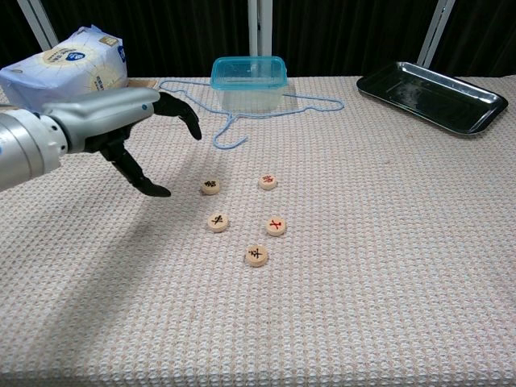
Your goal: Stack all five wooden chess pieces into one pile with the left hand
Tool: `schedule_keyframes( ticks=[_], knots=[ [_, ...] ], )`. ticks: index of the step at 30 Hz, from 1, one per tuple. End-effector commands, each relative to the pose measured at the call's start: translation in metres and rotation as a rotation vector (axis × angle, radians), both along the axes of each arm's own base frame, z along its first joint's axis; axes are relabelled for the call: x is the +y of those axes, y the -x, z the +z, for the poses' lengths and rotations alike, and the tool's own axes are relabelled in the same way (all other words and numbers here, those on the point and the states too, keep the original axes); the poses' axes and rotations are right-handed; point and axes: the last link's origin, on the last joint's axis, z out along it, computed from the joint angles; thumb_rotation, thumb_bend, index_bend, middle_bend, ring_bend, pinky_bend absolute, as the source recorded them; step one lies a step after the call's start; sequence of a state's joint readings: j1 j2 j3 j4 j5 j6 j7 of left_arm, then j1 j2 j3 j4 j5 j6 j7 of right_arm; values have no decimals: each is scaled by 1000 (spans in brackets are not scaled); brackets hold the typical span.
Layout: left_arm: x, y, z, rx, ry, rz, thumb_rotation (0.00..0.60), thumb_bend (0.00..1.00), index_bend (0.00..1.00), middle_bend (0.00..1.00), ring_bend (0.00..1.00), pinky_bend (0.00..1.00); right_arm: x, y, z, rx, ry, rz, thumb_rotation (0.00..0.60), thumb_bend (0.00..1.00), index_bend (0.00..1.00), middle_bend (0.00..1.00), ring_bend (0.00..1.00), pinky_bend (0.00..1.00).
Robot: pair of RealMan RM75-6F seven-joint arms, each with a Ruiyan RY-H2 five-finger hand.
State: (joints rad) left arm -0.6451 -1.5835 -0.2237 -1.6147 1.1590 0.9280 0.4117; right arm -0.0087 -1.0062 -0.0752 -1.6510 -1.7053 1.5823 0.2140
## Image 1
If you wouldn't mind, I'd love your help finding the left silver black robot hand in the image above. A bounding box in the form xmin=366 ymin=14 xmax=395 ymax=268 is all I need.
xmin=40 ymin=87 xmax=203 ymax=198

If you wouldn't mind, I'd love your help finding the wooden piece red simple glyph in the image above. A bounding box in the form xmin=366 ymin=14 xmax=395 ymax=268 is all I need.
xmin=264 ymin=216 xmax=289 ymax=238

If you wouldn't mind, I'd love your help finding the wooden piece black soldier glyph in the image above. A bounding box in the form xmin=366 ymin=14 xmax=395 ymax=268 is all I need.
xmin=244 ymin=244 xmax=269 ymax=268

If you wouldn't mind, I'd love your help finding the white flour bag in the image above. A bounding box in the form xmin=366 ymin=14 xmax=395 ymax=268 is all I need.
xmin=0 ymin=24 xmax=130 ymax=114

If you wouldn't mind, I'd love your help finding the black curtain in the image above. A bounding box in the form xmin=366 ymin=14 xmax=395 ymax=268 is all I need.
xmin=0 ymin=0 xmax=516 ymax=78

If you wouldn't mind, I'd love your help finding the light blue clothes hanger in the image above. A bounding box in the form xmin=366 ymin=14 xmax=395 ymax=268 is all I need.
xmin=158 ymin=78 xmax=346 ymax=151

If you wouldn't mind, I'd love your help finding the clear container blue lid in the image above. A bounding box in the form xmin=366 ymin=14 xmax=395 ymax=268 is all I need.
xmin=210 ymin=56 xmax=289 ymax=114

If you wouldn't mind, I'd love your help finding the wooden piece black crossed glyph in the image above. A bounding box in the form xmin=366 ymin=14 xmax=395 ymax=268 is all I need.
xmin=206 ymin=212 xmax=230 ymax=234

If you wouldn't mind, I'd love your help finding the black metal tray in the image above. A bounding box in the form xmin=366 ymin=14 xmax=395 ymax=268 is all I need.
xmin=356 ymin=60 xmax=510 ymax=137

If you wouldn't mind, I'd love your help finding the white frame post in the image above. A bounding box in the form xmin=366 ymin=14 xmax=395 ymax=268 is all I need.
xmin=416 ymin=0 xmax=456 ymax=69
xmin=247 ymin=0 xmax=273 ymax=58
xmin=15 ymin=0 xmax=60 ymax=52

